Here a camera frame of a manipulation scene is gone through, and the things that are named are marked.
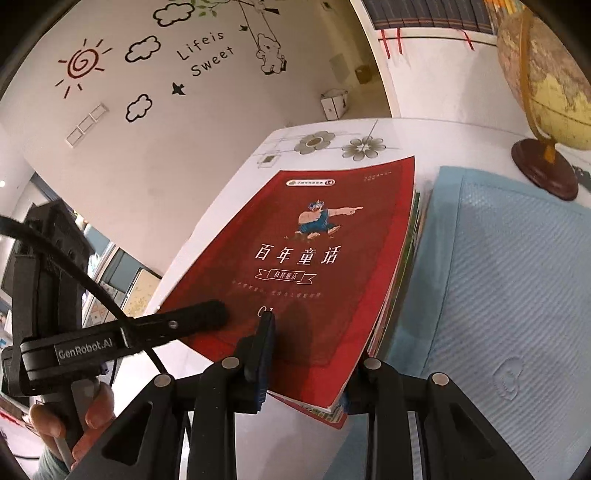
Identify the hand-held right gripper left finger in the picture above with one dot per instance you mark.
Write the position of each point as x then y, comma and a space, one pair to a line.
261, 392

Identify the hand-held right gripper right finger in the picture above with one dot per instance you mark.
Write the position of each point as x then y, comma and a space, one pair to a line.
369, 392

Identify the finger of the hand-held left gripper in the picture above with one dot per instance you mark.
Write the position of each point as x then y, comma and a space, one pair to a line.
184, 318

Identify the stack of sorted books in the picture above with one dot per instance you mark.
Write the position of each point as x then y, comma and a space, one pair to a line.
392, 304

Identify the red pointing figure book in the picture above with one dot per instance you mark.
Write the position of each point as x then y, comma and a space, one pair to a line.
300, 230

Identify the row of dark shelved books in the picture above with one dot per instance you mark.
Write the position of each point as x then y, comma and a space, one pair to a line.
415, 14

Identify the person's left hand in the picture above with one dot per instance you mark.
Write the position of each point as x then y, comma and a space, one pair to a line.
99, 410

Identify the light blue quilted mat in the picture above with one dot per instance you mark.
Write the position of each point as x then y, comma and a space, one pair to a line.
485, 277

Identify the small cardboard box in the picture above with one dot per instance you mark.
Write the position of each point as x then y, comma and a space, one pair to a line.
364, 74

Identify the black outline cloud decal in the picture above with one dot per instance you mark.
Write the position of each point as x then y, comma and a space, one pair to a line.
157, 14

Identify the white bookshelf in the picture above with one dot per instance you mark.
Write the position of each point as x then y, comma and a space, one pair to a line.
438, 78

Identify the yellow globe on wooden base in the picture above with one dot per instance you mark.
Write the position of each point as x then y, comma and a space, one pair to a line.
554, 92

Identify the white wall switch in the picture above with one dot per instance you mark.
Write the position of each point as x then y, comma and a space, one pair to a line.
99, 110
86, 123
74, 137

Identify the red sun wall decal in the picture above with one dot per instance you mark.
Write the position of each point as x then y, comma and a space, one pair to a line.
83, 62

